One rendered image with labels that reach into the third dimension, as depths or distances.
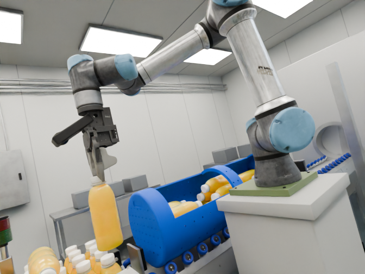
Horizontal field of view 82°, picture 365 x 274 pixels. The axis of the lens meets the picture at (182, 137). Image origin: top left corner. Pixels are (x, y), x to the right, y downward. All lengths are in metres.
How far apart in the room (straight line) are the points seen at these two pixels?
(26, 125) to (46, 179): 0.93
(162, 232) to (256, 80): 0.56
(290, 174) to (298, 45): 5.35
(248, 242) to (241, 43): 0.61
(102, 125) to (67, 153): 3.60
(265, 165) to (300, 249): 0.25
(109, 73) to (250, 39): 0.40
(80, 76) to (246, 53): 0.47
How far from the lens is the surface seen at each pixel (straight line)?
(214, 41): 0.82
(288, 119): 0.61
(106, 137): 0.64
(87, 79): 0.67
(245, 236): 0.79
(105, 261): 0.74
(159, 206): 0.78
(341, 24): 5.79
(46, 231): 4.22
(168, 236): 0.78
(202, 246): 0.93
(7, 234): 1.14
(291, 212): 0.65
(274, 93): 0.64
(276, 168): 0.75
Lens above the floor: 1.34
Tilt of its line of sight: 4 degrees up
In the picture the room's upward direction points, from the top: 13 degrees counter-clockwise
